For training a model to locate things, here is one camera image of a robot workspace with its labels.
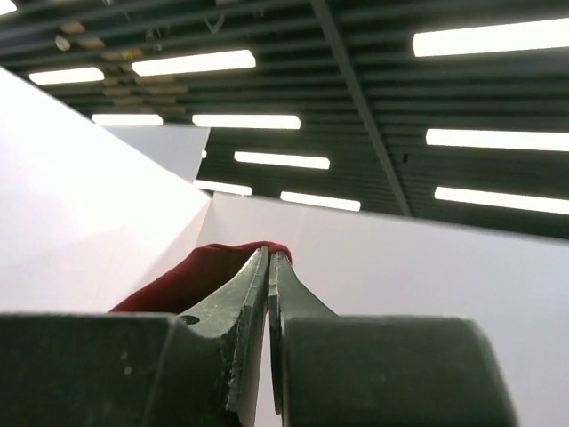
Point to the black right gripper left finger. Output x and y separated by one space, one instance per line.
226 330

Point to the dark red t shirt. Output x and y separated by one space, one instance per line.
202 272

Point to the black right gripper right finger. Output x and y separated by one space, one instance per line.
287 298

